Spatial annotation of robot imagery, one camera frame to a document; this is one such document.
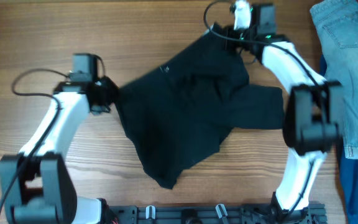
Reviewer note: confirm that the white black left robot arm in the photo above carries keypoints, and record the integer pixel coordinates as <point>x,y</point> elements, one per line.
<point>35,183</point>

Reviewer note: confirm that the light blue jeans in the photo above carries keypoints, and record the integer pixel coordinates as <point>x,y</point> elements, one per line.
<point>336,23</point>

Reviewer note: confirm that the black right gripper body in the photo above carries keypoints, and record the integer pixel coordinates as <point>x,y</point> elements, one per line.
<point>243,34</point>

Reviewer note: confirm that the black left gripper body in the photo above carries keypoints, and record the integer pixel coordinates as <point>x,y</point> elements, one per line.
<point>107,91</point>

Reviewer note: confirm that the black shorts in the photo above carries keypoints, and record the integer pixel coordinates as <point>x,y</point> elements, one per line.
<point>179,114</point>

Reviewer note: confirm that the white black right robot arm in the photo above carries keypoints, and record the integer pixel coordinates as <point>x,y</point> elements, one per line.
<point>312,123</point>

